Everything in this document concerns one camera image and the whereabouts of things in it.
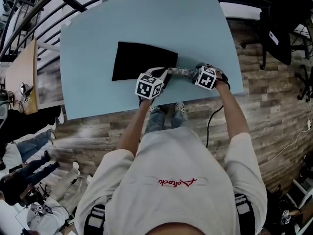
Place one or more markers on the small black office chair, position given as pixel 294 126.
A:
pixel 306 87

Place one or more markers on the person's right leg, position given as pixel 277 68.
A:
pixel 178 119

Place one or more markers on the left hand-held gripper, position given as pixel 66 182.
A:
pixel 148 87

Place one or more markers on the wooden side table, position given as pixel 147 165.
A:
pixel 22 70

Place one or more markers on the black cloth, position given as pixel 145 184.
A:
pixel 141 60

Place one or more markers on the person's right shoe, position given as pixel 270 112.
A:
pixel 180 106

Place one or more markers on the person's left leg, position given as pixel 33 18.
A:
pixel 155 121

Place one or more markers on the black mesh office chair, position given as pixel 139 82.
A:
pixel 278 48

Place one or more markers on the grey gripper device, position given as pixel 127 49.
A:
pixel 25 99

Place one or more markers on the person's leg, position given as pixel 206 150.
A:
pixel 178 119
pixel 155 121

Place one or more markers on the person's right forearm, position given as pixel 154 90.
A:
pixel 232 111

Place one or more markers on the black metal railing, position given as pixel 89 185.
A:
pixel 73 0

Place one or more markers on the white phone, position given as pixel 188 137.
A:
pixel 274 37

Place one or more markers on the light blue table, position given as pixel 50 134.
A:
pixel 146 21

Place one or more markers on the person's white shirt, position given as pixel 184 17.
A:
pixel 176 192

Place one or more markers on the grey backpack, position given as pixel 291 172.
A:
pixel 3 111

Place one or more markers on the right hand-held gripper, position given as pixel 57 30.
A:
pixel 206 78

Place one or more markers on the person's left forearm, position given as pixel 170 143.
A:
pixel 133 128

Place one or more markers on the white power adapter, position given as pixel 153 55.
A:
pixel 309 124

